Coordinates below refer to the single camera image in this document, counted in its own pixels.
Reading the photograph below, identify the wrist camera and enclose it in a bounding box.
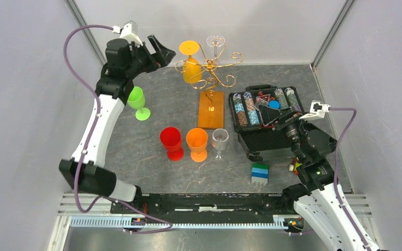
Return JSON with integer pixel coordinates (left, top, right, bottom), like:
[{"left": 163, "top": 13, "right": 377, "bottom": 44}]
[
  {"left": 119, "top": 20, "right": 143, "bottom": 47},
  {"left": 300, "top": 100, "right": 330, "bottom": 121}
]

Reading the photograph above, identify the red wine glass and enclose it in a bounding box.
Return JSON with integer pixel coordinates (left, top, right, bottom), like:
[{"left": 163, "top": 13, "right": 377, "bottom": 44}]
[{"left": 160, "top": 127, "right": 184, "bottom": 162}]

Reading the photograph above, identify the clear wine glass front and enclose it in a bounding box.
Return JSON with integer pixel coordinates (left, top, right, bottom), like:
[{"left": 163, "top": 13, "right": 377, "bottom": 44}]
[{"left": 212, "top": 128, "right": 229, "bottom": 160}]

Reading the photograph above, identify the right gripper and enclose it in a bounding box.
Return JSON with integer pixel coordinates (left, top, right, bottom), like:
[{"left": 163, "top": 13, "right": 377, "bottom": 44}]
[{"left": 258, "top": 104, "right": 309, "bottom": 162}]

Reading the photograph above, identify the small colourful toy car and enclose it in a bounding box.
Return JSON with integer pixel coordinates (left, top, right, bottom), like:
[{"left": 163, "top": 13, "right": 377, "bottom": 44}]
[{"left": 288, "top": 158, "right": 302, "bottom": 176}]

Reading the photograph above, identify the yellow wine glass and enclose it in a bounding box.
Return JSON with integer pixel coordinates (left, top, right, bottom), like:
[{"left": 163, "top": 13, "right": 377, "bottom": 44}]
[{"left": 179, "top": 40, "right": 203, "bottom": 84}]

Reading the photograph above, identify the orange wine glass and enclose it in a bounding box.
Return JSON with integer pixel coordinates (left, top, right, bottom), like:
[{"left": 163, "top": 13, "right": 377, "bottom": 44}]
[{"left": 186, "top": 128, "right": 208, "bottom": 163}]

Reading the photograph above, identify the blue green toy block stack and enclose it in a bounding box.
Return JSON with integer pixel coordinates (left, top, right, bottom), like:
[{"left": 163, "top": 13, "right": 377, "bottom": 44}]
[{"left": 251, "top": 163, "right": 269, "bottom": 185}]

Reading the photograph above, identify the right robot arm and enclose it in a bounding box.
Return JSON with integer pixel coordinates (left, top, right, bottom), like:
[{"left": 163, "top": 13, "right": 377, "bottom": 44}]
[{"left": 260, "top": 101, "right": 381, "bottom": 250}]

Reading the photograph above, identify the black poker chip case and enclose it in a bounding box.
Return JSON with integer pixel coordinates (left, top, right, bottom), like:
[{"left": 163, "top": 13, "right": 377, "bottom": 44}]
[{"left": 228, "top": 84, "right": 337, "bottom": 162}]

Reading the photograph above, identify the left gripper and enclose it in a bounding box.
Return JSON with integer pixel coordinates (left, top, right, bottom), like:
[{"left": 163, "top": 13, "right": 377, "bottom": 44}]
[{"left": 125, "top": 35, "right": 176, "bottom": 79}]

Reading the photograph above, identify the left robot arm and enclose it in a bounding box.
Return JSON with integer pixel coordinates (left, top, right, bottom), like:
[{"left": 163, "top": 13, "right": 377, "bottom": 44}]
[{"left": 59, "top": 35, "right": 176, "bottom": 213}]

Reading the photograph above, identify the gold wire wooden glass rack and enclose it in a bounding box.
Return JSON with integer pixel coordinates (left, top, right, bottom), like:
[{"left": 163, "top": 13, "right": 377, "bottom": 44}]
[{"left": 175, "top": 43, "right": 244, "bottom": 130}]

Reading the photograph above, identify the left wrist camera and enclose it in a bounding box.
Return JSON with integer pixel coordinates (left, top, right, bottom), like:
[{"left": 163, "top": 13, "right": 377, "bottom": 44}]
[{"left": 119, "top": 20, "right": 143, "bottom": 47}]

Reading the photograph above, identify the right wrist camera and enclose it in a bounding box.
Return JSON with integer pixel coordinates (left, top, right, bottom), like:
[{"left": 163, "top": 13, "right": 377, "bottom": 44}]
[{"left": 300, "top": 100, "right": 330, "bottom": 121}]

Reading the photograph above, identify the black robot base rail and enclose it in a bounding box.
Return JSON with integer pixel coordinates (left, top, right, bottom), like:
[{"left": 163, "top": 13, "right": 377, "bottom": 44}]
[{"left": 110, "top": 192, "right": 316, "bottom": 225}]

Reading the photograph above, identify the clear wine glass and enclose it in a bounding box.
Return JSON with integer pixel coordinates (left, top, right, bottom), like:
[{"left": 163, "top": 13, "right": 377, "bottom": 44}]
[
  {"left": 206, "top": 35, "right": 226, "bottom": 59},
  {"left": 212, "top": 128, "right": 229, "bottom": 160}
]

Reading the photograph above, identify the clear wine glass back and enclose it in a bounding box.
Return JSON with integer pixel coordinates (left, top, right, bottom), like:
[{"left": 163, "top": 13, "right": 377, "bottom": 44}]
[{"left": 206, "top": 35, "right": 226, "bottom": 59}]

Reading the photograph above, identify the green wine glass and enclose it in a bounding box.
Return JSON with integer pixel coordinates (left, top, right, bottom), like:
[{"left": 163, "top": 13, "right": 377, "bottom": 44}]
[{"left": 127, "top": 86, "right": 151, "bottom": 121}]

